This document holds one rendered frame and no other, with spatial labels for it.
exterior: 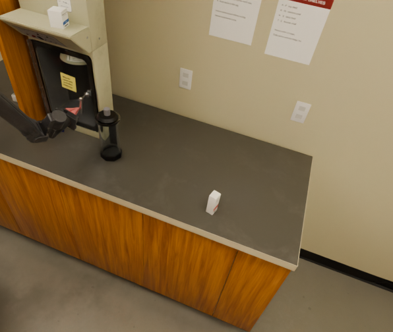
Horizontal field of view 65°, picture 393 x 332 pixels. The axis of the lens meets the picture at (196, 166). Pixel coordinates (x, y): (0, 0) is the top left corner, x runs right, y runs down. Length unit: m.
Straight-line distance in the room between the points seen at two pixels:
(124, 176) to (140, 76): 0.66
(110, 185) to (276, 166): 0.82
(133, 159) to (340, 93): 1.03
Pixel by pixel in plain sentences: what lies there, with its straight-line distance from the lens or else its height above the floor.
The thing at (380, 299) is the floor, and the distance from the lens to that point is 2.66.
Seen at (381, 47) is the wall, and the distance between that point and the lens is 1.56.
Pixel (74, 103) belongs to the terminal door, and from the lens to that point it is 1.62.
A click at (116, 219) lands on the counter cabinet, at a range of 1.59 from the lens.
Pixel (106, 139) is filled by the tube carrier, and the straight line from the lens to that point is 1.46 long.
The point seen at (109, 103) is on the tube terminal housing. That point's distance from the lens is 1.61.
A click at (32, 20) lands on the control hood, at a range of 1.44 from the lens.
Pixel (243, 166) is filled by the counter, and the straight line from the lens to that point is 1.58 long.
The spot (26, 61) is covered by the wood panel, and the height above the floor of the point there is 1.27.
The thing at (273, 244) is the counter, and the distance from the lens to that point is 1.33.
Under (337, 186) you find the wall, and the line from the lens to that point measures 1.97.
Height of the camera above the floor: 2.00
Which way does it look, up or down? 44 degrees down
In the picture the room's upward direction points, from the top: 9 degrees clockwise
